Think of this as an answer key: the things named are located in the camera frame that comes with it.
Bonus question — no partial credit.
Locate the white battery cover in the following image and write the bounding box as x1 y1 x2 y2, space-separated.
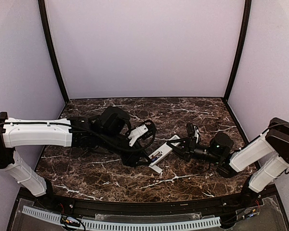
150 166 163 174

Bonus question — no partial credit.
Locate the white remote control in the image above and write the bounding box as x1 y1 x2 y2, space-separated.
149 135 180 167

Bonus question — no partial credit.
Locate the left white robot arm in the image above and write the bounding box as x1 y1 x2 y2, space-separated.
0 106 157 198

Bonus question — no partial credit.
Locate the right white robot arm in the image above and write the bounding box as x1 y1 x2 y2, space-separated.
166 117 289 194

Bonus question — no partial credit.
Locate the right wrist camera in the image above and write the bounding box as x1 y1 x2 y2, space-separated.
186 123 201 143

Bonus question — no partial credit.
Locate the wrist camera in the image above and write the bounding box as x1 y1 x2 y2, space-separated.
186 123 201 143
128 120 156 147

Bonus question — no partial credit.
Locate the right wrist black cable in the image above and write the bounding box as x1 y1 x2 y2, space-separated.
206 162 220 172

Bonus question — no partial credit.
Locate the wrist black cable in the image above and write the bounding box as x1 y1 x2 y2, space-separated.
206 162 220 172
86 119 158 154

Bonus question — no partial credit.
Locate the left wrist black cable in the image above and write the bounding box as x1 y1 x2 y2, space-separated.
86 119 158 154

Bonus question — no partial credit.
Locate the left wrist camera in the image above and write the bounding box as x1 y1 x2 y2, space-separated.
128 120 156 147

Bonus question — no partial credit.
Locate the black front table rail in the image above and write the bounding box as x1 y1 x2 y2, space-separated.
36 193 258 217

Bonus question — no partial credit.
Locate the white slotted cable duct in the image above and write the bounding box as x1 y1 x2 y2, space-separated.
22 205 221 231

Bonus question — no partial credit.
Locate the left black frame post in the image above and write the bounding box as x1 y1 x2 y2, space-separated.
38 0 69 104

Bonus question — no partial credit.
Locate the black frame post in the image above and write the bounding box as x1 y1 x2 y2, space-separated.
223 0 252 103
38 0 69 104

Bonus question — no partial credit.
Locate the right black frame post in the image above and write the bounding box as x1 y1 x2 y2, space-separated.
223 0 252 103

